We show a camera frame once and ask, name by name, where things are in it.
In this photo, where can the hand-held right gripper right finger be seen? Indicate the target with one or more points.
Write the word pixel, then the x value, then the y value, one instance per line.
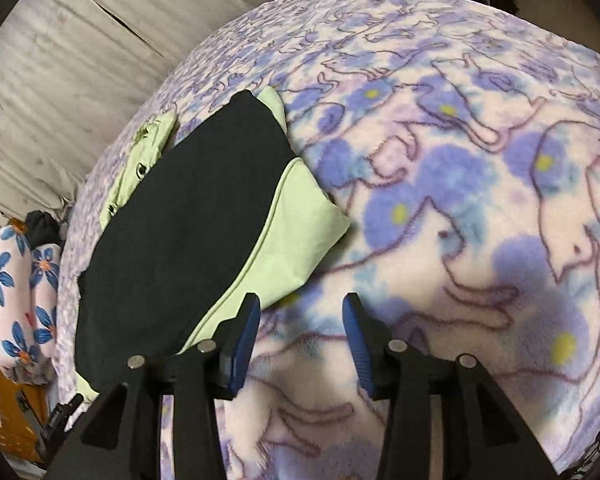
pixel 357 345

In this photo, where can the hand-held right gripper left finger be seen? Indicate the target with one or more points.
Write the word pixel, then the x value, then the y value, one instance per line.
pixel 245 340

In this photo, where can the green and black garment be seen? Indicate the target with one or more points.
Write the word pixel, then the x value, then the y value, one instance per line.
pixel 180 235

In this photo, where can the purple cat print blanket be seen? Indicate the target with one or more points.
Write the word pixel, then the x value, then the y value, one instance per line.
pixel 430 185

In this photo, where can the black clothing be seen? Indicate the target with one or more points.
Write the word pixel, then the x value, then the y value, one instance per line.
pixel 42 227

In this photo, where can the white blue-flowered pillow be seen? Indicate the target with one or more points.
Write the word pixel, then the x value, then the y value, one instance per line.
pixel 10 310

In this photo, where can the black white patterned cloth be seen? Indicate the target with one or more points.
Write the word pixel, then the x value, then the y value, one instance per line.
pixel 597 452

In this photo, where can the pale curtain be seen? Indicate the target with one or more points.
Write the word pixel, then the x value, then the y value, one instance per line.
pixel 80 85

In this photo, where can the orange wooden bed frame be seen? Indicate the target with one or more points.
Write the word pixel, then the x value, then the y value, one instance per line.
pixel 0 400

